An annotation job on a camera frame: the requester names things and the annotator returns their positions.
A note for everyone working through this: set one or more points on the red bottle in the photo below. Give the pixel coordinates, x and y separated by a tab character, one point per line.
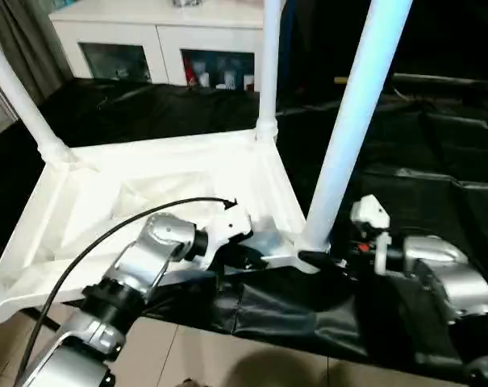
190	72

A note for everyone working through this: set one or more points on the white plastic table top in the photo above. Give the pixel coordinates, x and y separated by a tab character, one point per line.
126	181

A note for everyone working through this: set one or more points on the dark metal bar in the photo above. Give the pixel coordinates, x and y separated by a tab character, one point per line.
449	80

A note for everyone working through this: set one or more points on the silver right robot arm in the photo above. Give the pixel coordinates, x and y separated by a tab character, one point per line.
449	274

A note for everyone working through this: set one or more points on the white sideboard cabinet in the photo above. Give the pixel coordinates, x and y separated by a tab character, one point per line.
147	20

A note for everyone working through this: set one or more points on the black mat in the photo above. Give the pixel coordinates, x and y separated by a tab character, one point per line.
429	161

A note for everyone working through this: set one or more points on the grey brown curtain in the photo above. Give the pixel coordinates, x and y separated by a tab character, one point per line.
26	40

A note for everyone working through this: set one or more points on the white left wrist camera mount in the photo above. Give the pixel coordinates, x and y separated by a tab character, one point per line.
227	225

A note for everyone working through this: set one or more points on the black robot foot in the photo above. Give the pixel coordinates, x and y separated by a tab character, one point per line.
191	382

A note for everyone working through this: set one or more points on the dark ornament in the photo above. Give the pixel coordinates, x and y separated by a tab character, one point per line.
187	2

